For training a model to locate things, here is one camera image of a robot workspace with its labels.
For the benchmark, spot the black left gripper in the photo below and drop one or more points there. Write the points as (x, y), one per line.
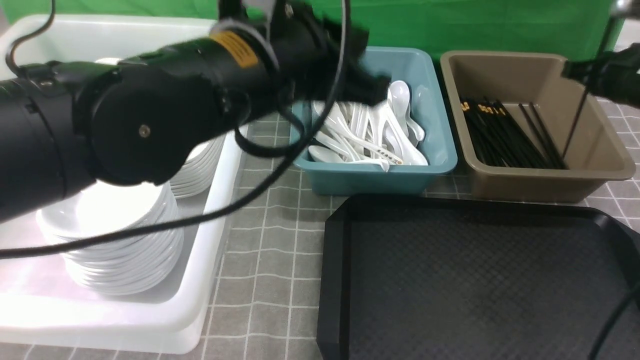
(294, 55)

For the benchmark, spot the teal plastic bin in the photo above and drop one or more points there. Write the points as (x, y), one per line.
(416, 68)

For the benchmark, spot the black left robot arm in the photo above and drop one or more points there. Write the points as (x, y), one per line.
(65, 126)

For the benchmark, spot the stack of white bowls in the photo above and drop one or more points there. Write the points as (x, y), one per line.
(124, 267)

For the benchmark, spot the green backdrop cloth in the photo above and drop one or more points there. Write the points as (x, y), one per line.
(570, 28)

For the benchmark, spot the black serving tray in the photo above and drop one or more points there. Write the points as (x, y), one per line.
(412, 278)

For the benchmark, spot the stack of white square plates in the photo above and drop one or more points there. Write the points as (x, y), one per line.
(200, 165)

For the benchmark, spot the brown plastic bin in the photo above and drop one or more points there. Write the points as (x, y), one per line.
(596, 154)

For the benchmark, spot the bundle of black chopsticks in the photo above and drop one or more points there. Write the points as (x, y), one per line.
(499, 141)

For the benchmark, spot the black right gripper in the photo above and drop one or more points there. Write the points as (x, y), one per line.
(613, 75)

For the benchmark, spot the pile of white spoons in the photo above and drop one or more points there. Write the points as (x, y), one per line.
(388, 124)

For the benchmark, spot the grey checked tablecloth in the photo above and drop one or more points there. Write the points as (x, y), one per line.
(265, 296)

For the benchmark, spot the white ceramic soup spoon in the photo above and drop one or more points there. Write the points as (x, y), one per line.
(335, 122)

